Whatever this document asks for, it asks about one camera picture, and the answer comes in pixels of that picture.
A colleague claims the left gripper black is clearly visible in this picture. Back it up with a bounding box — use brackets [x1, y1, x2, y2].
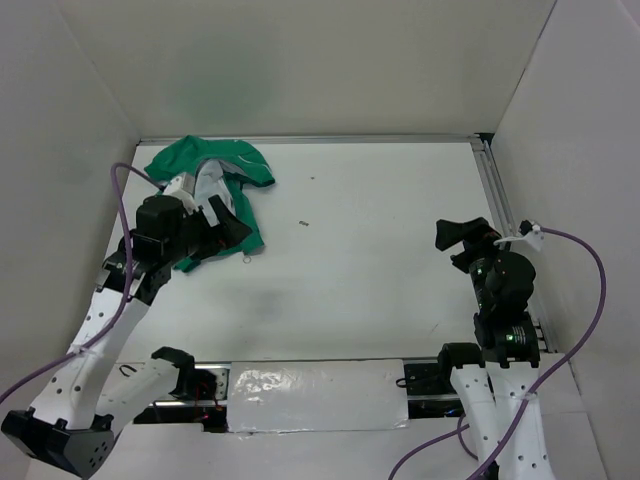
[164, 194, 252, 265]

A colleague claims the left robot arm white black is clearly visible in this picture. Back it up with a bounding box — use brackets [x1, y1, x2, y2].
[1, 194, 252, 479]

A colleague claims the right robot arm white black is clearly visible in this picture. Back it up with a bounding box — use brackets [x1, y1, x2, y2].
[435, 218, 554, 479]

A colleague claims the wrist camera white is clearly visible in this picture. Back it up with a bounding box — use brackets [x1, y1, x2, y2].
[493, 220, 545, 252]
[162, 172, 198, 214]

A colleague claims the green jacket white lining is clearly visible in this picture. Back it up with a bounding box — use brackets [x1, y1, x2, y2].
[144, 135, 276, 257]

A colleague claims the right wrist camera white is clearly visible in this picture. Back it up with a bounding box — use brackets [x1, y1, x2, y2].
[493, 220, 545, 252]

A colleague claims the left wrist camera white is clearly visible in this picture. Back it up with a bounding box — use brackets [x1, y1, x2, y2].
[162, 172, 198, 214]

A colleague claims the aluminium rail right side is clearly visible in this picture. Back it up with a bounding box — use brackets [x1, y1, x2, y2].
[470, 133, 558, 353]

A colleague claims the white taped cover panel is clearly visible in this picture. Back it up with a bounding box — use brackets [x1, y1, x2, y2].
[227, 359, 409, 433]

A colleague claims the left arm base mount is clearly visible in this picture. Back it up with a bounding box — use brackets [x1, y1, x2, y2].
[133, 363, 231, 433]

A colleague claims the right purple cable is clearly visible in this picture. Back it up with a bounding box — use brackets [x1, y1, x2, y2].
[388, 227, 607, 480]

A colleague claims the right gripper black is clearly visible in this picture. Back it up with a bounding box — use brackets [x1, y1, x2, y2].
[436, 215, 509, 308]

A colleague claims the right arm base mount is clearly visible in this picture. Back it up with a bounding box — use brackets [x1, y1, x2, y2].
[396, 357, 463, 420]

